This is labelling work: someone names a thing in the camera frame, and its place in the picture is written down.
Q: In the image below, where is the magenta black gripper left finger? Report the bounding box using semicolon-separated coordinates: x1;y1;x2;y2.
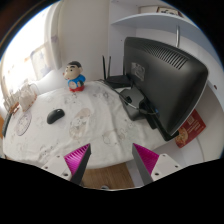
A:
41;143;92;186

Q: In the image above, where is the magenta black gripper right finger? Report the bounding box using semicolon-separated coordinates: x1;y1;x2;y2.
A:
131;142;183;185

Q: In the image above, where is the black computer mouse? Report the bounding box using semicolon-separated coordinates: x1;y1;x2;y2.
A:
47;109;65;124

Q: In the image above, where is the white patterned tablecloth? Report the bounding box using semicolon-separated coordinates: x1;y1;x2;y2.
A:
3;82;165;169

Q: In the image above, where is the cartoon boy figurine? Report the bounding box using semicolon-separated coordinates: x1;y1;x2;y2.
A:
63;61;86;92

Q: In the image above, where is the black computer monitor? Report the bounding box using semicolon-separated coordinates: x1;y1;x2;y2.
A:
124;37;208;141

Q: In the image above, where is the black wifi router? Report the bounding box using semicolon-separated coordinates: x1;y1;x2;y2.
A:
103;63;131;89

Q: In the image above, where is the clear glass jar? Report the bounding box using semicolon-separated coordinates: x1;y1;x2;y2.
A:
19;83;38;111

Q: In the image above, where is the framed picture on shelf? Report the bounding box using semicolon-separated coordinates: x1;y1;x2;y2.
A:
157;6;183;18

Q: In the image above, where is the black monitor cable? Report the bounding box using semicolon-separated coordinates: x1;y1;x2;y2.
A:
98;79;160;117

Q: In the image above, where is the white wall shelf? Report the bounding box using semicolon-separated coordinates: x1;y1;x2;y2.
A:
113;13;198;32

